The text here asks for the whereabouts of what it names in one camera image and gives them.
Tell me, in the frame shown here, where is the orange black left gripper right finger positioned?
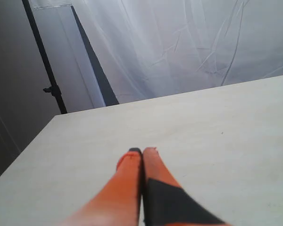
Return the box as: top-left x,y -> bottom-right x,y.
143,147 -> 228,226

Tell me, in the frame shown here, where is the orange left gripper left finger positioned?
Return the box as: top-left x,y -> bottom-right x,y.
61,148 -> 142,226

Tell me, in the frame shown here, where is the black stand pole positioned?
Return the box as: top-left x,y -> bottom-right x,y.
22,0 -> 67,114

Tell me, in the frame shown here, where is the white backdrop curtain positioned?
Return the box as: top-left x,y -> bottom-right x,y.
30,0 -> 283,103

